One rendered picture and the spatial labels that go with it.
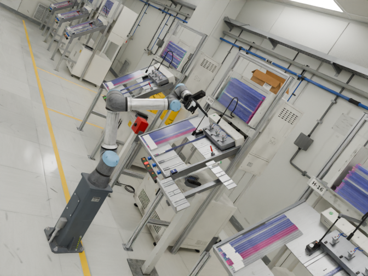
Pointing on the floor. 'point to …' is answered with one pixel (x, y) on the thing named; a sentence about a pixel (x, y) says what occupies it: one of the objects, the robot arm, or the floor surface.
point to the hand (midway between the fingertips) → (202, 111)
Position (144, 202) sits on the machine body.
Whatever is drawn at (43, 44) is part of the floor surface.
